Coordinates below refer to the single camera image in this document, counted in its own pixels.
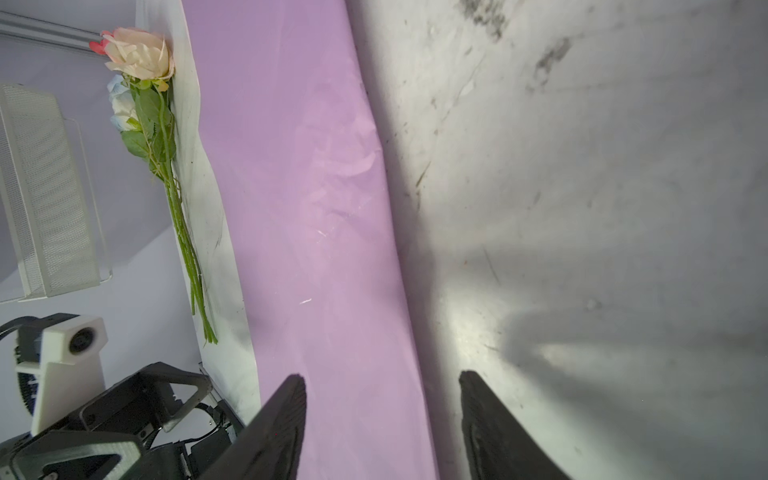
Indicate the red pink fake rose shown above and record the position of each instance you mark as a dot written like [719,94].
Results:
[99,47]

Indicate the white blue fake rose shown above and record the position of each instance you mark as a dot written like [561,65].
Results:
[124,116]

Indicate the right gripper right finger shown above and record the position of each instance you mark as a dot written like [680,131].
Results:
[497,445]

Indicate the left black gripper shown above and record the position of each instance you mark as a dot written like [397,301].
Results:
[113,435]

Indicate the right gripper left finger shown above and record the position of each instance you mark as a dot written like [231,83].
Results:
[269,447]

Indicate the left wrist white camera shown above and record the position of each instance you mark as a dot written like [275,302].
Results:
[62,352]

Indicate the cream fake rose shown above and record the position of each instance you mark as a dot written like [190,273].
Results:
[145,60]

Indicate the pink purple wrapping paper sheet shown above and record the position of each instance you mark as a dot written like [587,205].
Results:
[287,127]

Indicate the white mesh lower shelf basket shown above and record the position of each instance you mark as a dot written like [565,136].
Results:
[52,240]

